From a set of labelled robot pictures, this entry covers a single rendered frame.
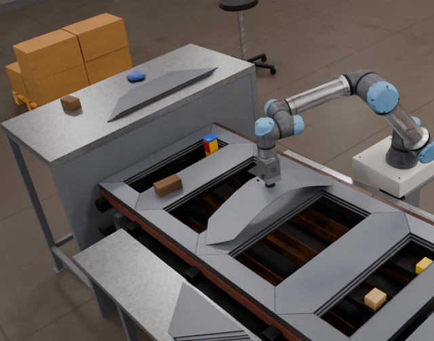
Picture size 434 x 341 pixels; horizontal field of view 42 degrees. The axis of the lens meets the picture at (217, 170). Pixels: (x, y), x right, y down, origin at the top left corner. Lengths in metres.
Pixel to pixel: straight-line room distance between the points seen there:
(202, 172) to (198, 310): 0.83
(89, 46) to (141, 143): 2.79
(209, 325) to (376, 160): 1.25
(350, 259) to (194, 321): 0.62
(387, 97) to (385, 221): 0.49
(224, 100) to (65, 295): 1.49
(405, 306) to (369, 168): 0.95
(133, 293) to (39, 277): 1.51
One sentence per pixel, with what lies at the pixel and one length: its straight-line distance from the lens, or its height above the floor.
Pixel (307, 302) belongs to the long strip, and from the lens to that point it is 2.04.
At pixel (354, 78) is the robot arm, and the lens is 2.43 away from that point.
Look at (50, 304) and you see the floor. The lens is 3.54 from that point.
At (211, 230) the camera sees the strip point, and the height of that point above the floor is 0.87.
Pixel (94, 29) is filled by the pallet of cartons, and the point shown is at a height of 0.68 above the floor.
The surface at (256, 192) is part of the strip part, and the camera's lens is 2.35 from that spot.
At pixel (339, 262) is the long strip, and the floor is 0.85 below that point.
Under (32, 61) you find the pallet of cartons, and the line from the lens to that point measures 5.39.
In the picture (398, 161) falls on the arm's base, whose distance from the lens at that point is 2.80.
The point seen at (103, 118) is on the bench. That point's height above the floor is 1.05.
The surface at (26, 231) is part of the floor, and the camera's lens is 4.19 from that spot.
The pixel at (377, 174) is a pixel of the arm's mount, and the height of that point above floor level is 0.76.
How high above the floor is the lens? 2.34
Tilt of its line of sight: 33 degrees down
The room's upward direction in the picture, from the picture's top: 9 degrees counter-clockwise
